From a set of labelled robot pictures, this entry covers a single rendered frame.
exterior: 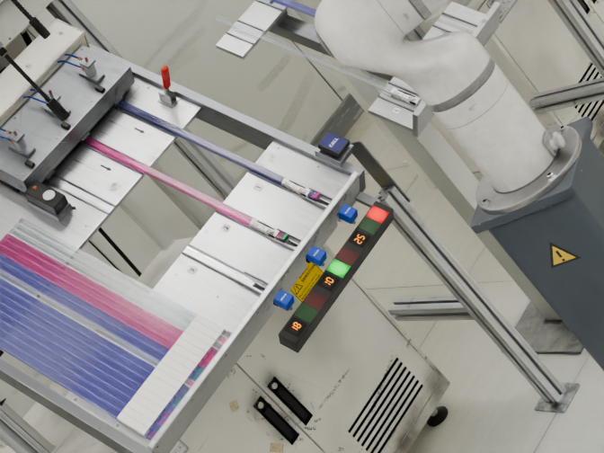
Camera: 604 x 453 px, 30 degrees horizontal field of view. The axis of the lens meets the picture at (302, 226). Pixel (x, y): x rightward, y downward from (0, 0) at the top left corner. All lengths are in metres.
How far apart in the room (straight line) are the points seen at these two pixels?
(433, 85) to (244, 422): 0.98
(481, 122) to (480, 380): 1.18
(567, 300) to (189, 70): 2.66
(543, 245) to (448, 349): 1.19
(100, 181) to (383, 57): 0.82
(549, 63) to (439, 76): 1.40
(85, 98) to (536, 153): 0.99
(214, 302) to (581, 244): 0.68
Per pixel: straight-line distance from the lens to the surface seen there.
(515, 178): 1.75
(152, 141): 2.31
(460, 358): 2.90
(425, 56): 1.67
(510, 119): 1.72
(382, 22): 1.63
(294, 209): 2.16
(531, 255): 1.82
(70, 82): 2.38
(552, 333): 2.73
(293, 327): 2.03
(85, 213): 2.23
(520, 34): 3.00
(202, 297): 2.08
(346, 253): 2.10
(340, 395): 2.53
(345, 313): 2.53
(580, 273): 1.83
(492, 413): 2.67
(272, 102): 4.47
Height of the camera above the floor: 1.50
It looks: 21 degrees down
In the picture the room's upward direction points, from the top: 42 degrees counter-clockwise
